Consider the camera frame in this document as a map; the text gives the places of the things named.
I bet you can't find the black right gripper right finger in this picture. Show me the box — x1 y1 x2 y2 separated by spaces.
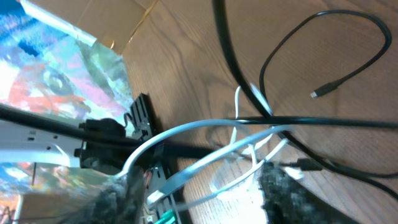
259 162 358 224

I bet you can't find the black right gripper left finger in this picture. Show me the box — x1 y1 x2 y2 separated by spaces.
60 167 145 224

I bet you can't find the white USB cable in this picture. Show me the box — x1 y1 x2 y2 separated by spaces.
119 83 305 210

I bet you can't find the black USB cable blue plug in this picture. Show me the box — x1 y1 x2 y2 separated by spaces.
212 0 397 200

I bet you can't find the cardboard box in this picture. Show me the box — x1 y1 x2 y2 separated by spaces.
19 0 157 55

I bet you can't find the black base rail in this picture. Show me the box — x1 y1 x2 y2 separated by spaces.
129 92 187 224

